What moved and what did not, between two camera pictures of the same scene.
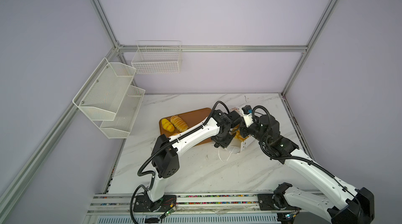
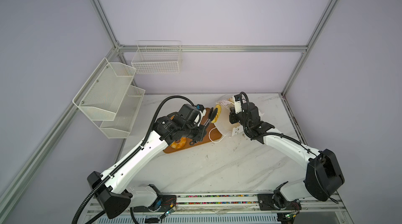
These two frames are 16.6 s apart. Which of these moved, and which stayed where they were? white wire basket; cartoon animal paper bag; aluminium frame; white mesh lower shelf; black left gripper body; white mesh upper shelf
Moved: black left gripper body; cartoon animal paper bag
Stayed: aluminium frame; white wire basket; white mesh lower shelf; white mesh upper shelf
